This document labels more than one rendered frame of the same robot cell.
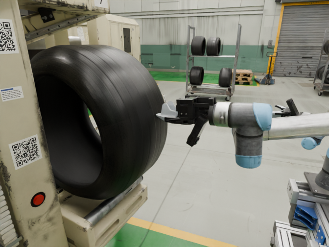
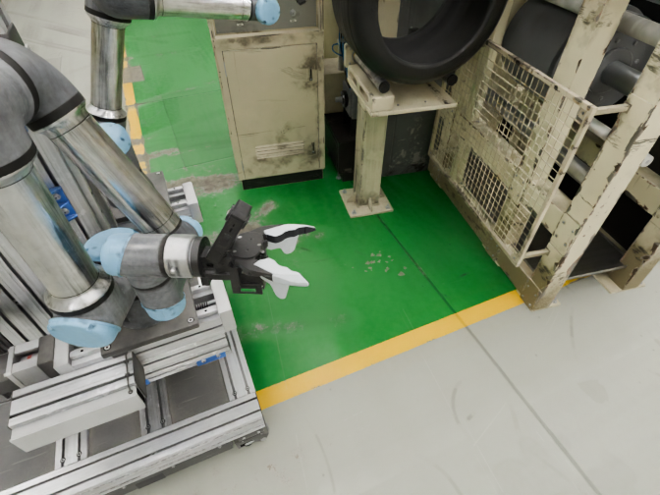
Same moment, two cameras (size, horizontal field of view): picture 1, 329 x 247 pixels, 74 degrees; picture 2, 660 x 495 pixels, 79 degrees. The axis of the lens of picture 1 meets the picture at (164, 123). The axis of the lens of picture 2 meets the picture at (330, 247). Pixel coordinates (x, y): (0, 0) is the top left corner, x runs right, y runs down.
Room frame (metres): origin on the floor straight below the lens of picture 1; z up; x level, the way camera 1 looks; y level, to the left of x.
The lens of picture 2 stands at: (1.84, -1.05, 1.54)
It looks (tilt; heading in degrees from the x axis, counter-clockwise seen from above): 45 degrees down; 137
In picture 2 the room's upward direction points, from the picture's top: straight up
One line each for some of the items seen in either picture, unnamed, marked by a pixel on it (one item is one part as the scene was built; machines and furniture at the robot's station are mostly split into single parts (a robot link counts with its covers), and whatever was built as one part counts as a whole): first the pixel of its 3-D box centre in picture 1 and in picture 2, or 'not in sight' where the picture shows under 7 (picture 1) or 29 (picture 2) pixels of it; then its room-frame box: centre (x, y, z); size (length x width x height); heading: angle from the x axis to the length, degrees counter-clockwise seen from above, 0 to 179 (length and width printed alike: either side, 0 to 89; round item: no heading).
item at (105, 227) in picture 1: (115, 211); (368, 85); (0.72, 0.20, 0.84); 0.36 x 0.09 x 0.06; 151
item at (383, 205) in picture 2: not in sight; (365, 198); (0.56, 0.43, 0.02); 0.27 x 0.27 x 0.04; 61
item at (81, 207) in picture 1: (92, 207); (399, 90); (0.79, 0.33, 0.80); 0.37 x 0.36 x 0.02; 61
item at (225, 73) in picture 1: (211, 63); not in sight; (6.19, -1.31, 0.96); 1.33 x 0.64 x 1.92; 69
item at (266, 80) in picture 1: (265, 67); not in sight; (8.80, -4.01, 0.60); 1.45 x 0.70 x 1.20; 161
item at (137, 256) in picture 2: not in sight; (141, 256); (1.26, -0.96, 1.04); 0.11 x 0.08 x 0.09; 45
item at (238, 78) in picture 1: (241, 76); not in sight; (8.95, -3.13, 0.22); 1.27 x 0.90 x 0.44; 161
